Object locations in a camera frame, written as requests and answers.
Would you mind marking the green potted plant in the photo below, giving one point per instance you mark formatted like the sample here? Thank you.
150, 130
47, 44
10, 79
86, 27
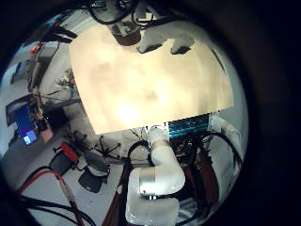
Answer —
66, 79

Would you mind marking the teal striped panel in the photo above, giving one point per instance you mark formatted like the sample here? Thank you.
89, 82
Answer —
188, 126

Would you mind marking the small red object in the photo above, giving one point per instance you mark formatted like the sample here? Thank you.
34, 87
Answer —
36, 47

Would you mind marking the black wiring under table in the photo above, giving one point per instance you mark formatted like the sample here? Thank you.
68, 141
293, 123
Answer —
186, 150

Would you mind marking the black and red office chair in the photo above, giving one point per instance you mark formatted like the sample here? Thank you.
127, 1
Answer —
64, 157

